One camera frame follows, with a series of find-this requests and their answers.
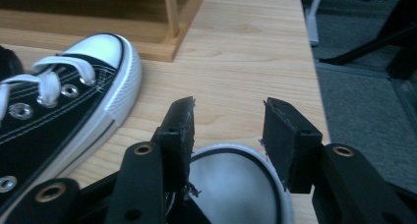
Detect black canvas sneaker white laces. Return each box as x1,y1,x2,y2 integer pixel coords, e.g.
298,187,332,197
188,142,296,224
0,32,143,218

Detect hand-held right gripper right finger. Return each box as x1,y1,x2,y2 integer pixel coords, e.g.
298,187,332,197
261,97,325,195

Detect white stand leg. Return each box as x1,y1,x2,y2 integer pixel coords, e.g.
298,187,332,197
304,0,326,47

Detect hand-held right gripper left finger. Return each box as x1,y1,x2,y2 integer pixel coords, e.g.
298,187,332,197
150,96,197,193

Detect black metal stand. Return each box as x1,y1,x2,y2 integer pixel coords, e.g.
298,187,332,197
319,0,417,81

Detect wooden shoe rack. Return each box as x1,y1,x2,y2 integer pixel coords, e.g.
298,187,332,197
0,0,210,63

